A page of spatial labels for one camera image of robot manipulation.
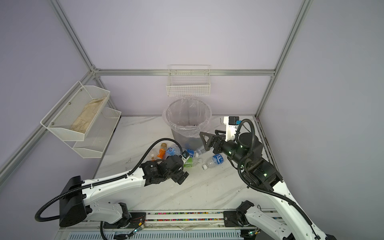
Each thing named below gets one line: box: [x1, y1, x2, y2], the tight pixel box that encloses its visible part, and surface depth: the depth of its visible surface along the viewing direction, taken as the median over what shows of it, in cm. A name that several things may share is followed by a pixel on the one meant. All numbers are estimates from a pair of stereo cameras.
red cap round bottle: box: [147, 149, 158, 161], surface depth 97 cm
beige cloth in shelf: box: [70, 96, 105, 133], surface depth 81 cm
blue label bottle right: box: [202, 154, 224, 171], surface depth 92 cm
